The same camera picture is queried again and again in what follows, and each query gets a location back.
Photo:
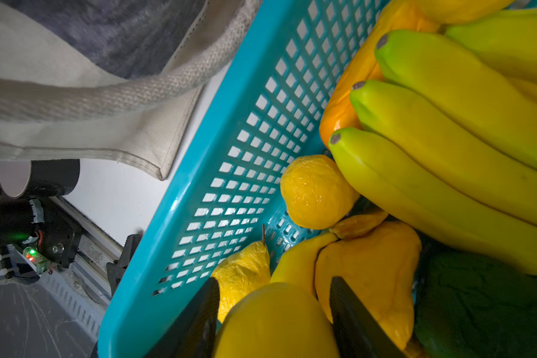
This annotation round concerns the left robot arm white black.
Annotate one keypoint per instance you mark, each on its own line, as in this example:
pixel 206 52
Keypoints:
pixel 19 220

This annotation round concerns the banana bunch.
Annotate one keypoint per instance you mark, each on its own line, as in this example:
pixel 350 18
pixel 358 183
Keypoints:
pixel 298 265
pixel 429 172

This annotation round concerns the upper banana bunch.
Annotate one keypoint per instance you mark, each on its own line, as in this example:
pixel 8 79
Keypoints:
pixel 429 172

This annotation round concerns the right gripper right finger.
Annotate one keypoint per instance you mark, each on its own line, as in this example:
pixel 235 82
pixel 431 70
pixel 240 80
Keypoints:
pixel 356 332

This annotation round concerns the teal plastic basket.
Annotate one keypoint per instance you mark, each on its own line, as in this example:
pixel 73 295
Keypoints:
pixel 226 193

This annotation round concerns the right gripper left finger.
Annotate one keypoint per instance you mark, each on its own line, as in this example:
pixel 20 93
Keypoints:
pixel 193 333

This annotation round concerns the yellow lemon top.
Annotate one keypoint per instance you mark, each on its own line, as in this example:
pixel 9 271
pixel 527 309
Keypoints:
pixel 459 11

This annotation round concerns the lower banana bunch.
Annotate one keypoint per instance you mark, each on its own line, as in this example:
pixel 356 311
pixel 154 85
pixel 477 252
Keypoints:
pixel 298 265

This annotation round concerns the yellow lemon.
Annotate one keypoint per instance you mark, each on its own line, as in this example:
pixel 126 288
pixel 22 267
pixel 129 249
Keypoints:
pixel 459 11
pixel 316 194
pixel 241 274

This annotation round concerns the orange fruit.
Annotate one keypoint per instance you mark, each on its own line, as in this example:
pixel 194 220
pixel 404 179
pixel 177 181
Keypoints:
pixel 277 320

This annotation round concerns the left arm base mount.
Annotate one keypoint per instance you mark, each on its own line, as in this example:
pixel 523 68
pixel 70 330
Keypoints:
pixel 54 246

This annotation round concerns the white canvas tote bag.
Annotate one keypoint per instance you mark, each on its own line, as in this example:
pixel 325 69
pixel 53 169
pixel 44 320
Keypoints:
pixel 110 80

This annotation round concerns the orange mango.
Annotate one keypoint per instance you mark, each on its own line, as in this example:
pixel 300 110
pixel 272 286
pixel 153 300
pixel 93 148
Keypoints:
pixel 340 112

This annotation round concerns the green avocado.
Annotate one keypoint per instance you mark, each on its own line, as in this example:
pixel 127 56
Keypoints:
pixel 474 306

